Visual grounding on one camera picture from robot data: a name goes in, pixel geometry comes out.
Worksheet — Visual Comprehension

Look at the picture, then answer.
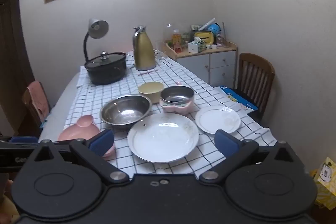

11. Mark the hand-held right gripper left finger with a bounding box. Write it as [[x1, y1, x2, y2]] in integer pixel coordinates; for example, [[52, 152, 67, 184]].
[[34, 130, 130, 185]]

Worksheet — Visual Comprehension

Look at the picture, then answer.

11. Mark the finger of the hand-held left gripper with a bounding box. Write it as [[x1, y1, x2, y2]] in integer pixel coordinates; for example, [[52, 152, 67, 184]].
[[10, 136, 39, 144]]

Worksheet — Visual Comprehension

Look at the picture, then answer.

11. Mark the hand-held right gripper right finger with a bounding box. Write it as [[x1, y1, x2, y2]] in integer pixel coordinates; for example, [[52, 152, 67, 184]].
[[199, 130, 298, 184]]

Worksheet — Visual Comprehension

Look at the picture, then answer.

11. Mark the pink eared plate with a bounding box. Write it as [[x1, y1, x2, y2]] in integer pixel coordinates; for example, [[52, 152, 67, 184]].
[[58, 114, 116, 160]]

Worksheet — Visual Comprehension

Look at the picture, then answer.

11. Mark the large steel bowl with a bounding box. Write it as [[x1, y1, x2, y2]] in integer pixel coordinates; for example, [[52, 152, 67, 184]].
[[100, 94, 152, 131]]

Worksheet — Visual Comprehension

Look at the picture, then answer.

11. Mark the pink steel-lined bowl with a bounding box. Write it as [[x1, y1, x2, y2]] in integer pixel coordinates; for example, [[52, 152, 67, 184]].
[[159, 81, 195, 116]]

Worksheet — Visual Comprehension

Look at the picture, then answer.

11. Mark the cream bowl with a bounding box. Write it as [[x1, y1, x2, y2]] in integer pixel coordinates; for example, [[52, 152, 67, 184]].
[[138, 82, 164, 104]]

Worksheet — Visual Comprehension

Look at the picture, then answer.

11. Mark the small white plate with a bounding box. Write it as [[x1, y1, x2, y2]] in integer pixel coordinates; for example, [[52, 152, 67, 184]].
[[195, 105, 241, 135]]

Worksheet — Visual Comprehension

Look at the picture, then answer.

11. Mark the wooden chair with towel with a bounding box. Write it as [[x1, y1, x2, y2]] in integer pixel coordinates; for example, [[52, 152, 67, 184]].
[[22, 81, 52, 130]]

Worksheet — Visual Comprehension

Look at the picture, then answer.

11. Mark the pink towel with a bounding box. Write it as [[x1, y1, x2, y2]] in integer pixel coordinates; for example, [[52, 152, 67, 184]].
[[27, 81, 50, 123]]

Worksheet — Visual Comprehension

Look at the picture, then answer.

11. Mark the blue and white booklet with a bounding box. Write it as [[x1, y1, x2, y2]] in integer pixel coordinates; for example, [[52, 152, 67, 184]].
[[214, 86, 259, 115]]

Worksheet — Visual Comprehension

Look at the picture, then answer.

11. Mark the large white plate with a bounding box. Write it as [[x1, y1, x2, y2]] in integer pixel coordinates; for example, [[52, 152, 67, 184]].
[[127, 113, 199, 164]]

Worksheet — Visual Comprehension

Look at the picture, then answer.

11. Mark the black pot with glass lid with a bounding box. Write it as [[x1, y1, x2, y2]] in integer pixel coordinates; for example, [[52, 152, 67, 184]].
[[84, 51, 127, 85]]

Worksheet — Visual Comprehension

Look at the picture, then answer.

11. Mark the brown wooden chair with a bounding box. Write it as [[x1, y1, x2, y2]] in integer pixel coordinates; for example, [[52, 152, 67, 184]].
[[232, 53, 276, 123]]

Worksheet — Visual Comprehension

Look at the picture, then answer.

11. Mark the white cabinet with wooden top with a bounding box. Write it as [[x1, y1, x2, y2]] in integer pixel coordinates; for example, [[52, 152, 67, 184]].
[[173, 42, 238, 88]]

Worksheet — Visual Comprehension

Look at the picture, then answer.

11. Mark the white checked tablecloth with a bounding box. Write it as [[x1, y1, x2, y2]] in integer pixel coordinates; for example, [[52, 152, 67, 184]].
[[64, 49, 279, 175]]

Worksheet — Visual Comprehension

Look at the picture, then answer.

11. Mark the dark wooden door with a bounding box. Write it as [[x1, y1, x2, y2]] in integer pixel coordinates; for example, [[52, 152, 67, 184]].
[[0, 0, 35, 136]]

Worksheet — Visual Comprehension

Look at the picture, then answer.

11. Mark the gold thermos jug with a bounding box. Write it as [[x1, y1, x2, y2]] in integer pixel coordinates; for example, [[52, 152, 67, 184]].
[[133, 25, 157, 71]]

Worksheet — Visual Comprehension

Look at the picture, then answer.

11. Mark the white green tissue box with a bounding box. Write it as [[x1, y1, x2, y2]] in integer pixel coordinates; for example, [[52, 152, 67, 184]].
[[188, 36, 207, 54]]

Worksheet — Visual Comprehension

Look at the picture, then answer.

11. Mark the yellow printed bag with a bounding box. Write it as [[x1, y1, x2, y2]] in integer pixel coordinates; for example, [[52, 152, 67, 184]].
[[310, 157, 336, 211]]

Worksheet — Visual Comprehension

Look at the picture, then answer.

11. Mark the light wooden tray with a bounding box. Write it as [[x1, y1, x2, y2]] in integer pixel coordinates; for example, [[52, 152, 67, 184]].
[[163, 40, 190, 61]]

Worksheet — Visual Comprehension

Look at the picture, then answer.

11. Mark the clear glass cup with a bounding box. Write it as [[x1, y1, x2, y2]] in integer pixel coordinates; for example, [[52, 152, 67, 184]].
[[156, 40, 169, 61]]

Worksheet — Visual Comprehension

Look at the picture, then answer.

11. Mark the yellow box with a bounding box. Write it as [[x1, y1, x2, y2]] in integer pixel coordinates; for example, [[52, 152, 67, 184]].
[[194, 31, 214, 45]]

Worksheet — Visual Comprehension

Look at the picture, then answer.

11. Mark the grey desk lamp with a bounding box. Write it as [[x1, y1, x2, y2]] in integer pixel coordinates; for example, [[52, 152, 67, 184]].
[[83, 18, 109, 62]]

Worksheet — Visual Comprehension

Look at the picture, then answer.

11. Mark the blue globe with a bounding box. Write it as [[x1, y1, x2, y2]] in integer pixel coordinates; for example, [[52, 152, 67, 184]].
[[207, 23, 221, 39]]

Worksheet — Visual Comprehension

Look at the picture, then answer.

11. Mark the orange drink bottle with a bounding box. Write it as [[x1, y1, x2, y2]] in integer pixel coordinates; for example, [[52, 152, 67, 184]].
[[172, 29, 182, 47]]

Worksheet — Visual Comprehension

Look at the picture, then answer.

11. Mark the white paper roll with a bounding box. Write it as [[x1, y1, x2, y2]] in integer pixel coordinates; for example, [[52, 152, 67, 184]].
[[198, 18, 216, 31]]

